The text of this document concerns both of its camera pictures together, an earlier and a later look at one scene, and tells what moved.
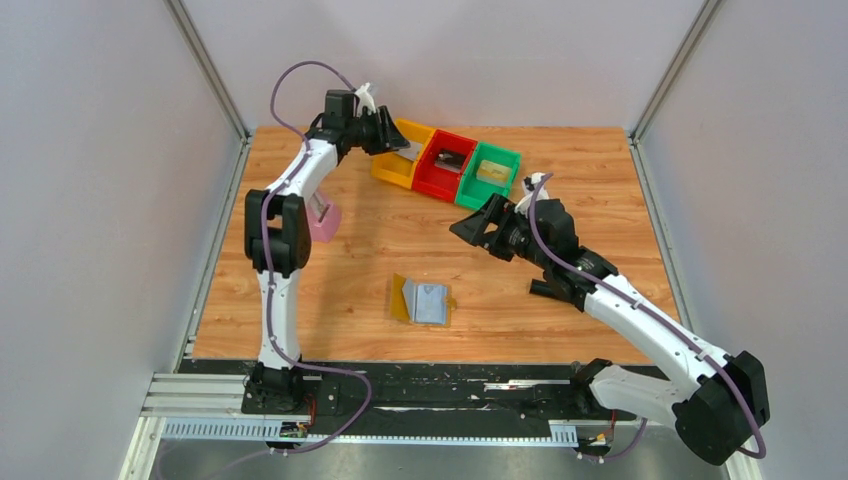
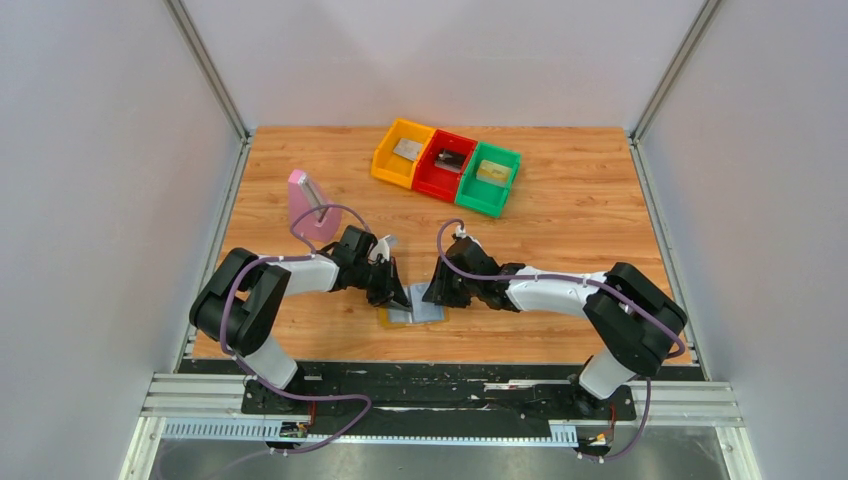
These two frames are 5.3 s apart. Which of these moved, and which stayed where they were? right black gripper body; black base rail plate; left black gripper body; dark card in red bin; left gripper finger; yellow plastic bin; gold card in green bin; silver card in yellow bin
Moved: left gripper finger; left black gripper body; right black gripper body
Stayed: dark card in red bin; silver card in yellow bin; gold card in green bin; yellow plastic bin; black base rail plate
